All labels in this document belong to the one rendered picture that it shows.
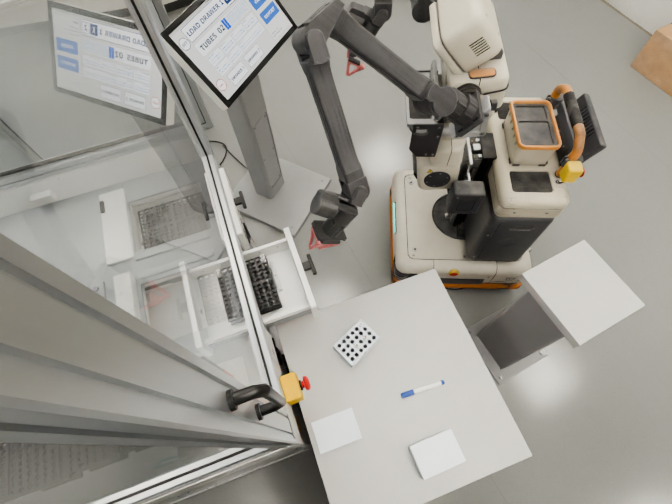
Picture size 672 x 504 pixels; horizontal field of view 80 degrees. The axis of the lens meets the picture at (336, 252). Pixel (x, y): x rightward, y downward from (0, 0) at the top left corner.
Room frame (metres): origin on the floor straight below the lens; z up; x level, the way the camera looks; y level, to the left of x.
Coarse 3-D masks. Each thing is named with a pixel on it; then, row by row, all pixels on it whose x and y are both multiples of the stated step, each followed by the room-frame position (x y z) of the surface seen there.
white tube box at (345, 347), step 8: (360, 320) 0.37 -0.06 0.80; (352, 328) 0.34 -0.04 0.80; (360, 328) 0.34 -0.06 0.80; (368, 328) 0.34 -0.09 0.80; (344, 336) 0.32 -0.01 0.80; (352, 336) 0.32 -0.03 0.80; (360, 336) 0.32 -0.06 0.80; (368, 336) 0.32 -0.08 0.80; (376, 336) 0.31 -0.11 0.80; (336, 344) 0.30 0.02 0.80; (344, 344) 0.30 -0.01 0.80; (352, 344) 0.29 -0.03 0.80; (360, 344) 0.29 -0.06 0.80; (368, 344) 0.29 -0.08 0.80; (344, 352) 0.27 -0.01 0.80; (352, 352) 0.27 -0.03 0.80; (360, 352) 0.27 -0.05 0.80; (352, 360) 0.25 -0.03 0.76
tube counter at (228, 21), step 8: (240, 0) 1.54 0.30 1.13; (232, 8) 1.50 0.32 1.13; (240, 8) 1.52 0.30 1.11; (248, 8) 1.54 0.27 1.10; (224, 16) 1.45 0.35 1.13; (232, 16) 1.47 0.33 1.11; (240, 16) 1.49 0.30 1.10; (216, 24) 1.41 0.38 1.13; (224, 24) 1.43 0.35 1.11; (232, 24) 1.44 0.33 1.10; (224, 32) 1.40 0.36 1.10
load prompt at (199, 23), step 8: (216, 0) 1.48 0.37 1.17; (224, 0) 1.50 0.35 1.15; (232, 0) 1.52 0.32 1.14; (208, 8) 1.44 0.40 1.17; (216, 8) 1.46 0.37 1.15; (224, 8) 1.48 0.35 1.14; (200, 16) 1.40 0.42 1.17; (208, 16) 1.42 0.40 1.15; (216, 16) 1.43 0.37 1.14; (192, 24) 1.36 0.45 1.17; (200, 24) 1.37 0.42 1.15; (208, 24) 1.39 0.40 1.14; (184, 32) 1.32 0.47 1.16; (192, 32) 1.33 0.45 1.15; (200, 32) 1.35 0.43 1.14; (192, 40) 1.31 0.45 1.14
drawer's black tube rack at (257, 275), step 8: (248, 264) 0.55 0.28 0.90; (256, 264) 0.54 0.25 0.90; (256, 272) 0.53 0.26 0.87; (264, 272) 0.51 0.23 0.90; (256, 280) 0.49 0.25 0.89; (264, 280) 0.49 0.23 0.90; (256, 288) 0.46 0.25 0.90; (264, 288) 0.46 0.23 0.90; (256, 296) 0.45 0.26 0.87; (264, 296) 0.43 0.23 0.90; (264, 304) 0.41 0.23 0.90; (272, 304) 0.42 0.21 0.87; (280, 304) 0.42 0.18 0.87; (264, 312) 0.39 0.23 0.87
